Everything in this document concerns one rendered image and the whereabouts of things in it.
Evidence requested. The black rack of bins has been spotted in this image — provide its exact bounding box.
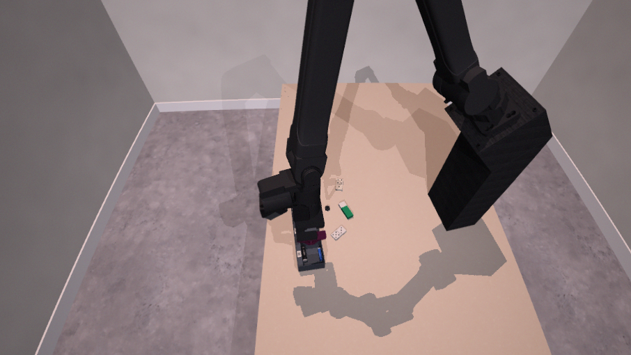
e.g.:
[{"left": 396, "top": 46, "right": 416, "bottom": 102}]
[{"left": 293, "top": 221, "right": 325, "bottom": 271}]

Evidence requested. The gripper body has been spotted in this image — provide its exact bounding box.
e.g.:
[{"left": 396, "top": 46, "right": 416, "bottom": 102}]
[{"left": 295, "top": 198, "right": 325, "bottom": 242}]

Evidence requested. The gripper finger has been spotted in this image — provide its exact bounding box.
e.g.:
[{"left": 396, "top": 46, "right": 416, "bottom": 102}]
[{"left": 297, "top": 230, "right": 327, "bottom": 245}]

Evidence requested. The green and white eraser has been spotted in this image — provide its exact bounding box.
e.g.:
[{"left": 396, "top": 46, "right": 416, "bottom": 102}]
[{"left": 338, "top": 201, "right": 353, "bottom": 219}]

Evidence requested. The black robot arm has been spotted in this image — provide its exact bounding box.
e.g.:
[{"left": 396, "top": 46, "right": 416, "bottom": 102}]
[{"left": 258, "top": 0, "right": 521, "bottom": 222}]

